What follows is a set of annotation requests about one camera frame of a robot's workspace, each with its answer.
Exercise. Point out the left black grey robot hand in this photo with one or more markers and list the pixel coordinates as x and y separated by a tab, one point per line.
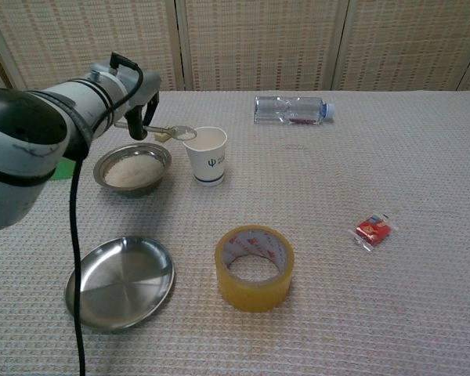
149	88

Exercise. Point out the metal spoon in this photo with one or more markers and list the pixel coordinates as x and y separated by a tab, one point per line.
184	134

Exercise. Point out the clear plastic water bottle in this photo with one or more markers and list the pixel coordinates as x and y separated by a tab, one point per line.
282	109

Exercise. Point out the large green cube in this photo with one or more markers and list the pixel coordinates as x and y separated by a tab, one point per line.
62	170

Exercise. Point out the round steel plate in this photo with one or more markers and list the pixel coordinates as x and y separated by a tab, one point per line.
125	286

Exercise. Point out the woven beige tablecloth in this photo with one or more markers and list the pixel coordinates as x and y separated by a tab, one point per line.
337	176

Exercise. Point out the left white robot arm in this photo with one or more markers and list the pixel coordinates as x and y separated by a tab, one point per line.
23	156

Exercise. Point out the white paper cup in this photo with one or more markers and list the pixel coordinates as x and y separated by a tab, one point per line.
207	164

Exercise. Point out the steel bowl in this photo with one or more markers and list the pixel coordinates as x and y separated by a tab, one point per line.
134	191

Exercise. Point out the red snack packet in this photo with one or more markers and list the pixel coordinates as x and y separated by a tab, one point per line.
372	230

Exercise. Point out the small beige block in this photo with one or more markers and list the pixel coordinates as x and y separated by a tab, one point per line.
161	136

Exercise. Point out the bamboo folding screen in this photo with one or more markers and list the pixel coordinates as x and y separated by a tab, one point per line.
258	39

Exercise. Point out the clear packing tape roll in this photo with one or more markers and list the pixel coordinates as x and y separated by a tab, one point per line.
250	294

